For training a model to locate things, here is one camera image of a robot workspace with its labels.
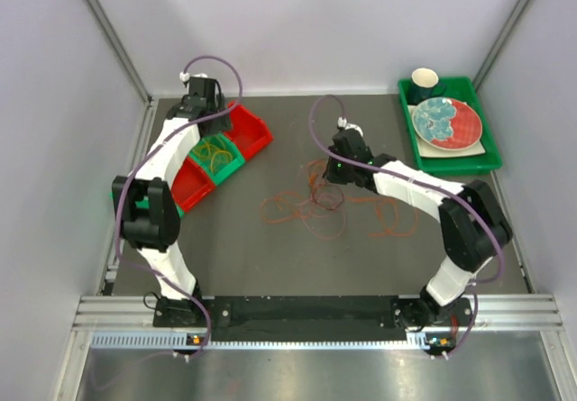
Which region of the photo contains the grey slotted cable duct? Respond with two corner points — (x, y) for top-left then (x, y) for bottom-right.
(90, 331), (452, 351)

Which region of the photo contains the aluminium frame rail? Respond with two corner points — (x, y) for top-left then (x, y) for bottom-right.
(72, 294), (563, 332)

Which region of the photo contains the large green tray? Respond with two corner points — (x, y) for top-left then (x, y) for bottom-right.
(398, 77), (502, 177)

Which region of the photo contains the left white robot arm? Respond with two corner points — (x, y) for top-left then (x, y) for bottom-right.
(112, 73), (230, 326)

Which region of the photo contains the pink cable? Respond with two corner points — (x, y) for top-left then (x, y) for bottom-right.
(346, 196), (419, 239)

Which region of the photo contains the dark green cup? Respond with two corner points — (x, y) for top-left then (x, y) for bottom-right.
(407, 68), (447, 105)

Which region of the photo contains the orange cable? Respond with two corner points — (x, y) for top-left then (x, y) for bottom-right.
(260, 158), (349, 241)

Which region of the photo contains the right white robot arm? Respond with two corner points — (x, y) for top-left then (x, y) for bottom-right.
(324, 118), (513, 325)

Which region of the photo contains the red bin far end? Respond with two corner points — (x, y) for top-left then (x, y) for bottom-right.
(224, 105), (273, 162)

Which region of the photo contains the yellow cable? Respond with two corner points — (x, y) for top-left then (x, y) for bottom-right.
(197, 135), (239, 175)
(197, 137), (235, 172)

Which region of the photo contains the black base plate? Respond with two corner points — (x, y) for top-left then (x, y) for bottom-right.
(152, 295), (472, 342)

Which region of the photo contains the red and blue plate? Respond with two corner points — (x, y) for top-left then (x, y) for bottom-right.
(412, 96), (483, 152)

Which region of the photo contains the brown cable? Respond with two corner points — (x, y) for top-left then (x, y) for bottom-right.
(315, 170), (346, 211)

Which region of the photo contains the white square plate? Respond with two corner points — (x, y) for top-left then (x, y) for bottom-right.
(408, 103), (488, 159)

